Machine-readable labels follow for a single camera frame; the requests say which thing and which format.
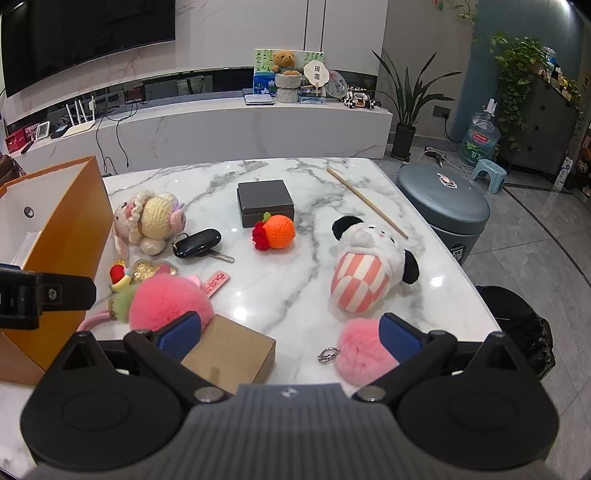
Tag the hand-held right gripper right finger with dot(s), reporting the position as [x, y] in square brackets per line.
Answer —
[401, 339]

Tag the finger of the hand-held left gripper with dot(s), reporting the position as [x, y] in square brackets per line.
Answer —
[27, 295]

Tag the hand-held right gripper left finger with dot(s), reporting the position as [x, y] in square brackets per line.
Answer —
[178, 337]

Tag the large pink pompom with green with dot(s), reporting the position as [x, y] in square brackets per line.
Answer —
[161, 300]

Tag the brown cardboard box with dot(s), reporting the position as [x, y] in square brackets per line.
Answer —
[235, 350]

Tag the pink tag charm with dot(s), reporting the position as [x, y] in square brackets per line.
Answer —
[216, 284]

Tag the orange paper box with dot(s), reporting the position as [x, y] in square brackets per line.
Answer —
[64, 240]

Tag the gold glitter charm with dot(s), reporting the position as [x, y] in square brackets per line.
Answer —
[152, 270]

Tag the panda plush with striped bucket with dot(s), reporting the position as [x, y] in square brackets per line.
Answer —
[364, 267]

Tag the black car key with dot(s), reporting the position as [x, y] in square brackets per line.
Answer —
[196, 243]

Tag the crochet bunny doll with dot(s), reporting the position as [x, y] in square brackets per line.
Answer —
[152, 221]

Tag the crochet orange toy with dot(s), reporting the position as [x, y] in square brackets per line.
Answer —
[277, 233]

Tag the dark grey box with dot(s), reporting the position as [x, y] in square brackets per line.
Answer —
[265, 198]

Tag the marble desktop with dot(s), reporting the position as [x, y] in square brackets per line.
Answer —
[286, 286]

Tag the black trash bag bin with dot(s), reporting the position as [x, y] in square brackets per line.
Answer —
[521, 332]

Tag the wooden stick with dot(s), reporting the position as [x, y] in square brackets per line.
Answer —
[369, 203]

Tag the grey round stool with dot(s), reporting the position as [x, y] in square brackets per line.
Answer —
[443, 203]

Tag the black remote control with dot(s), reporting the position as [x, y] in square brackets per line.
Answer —
[27, 146]

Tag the red box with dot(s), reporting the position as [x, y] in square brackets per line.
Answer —
[15, 141]

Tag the small white display device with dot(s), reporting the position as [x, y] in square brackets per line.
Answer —
[42, 130]

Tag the black set-top device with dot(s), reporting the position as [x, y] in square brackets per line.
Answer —
[59, 132]

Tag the white router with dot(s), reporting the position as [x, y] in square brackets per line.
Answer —
[82, 124]

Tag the small blue plastic stool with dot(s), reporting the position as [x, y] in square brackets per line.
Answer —
[489, 173]

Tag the blue water jug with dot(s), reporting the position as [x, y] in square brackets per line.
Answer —
[480, 138]

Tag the tall potted plant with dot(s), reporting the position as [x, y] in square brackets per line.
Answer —
[406, 110]

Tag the white marble tv cabinet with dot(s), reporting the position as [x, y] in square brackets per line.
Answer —
[277, 129]

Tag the black and white toy car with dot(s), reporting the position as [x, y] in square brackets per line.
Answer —
[362, 99]

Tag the grey drawer cabinet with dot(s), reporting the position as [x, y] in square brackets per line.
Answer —
[545, 134]

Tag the grey laptop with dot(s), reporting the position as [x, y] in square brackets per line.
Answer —
[258, 99]

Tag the black television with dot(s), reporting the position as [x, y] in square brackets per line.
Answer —
[87, 41]

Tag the patterned round hand fan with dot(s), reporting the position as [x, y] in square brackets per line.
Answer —
[337, 85]

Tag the white woven basket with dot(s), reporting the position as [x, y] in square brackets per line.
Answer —
[288, 90]

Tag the green landscape painting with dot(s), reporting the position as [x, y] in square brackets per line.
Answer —
[263, 69]

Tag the white round hand fan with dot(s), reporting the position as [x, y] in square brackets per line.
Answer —
[316, 71]

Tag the trailing ivy plant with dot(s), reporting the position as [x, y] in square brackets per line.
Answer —
[515, 78]

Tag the black wall socket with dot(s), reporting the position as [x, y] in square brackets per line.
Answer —
[442, 111]

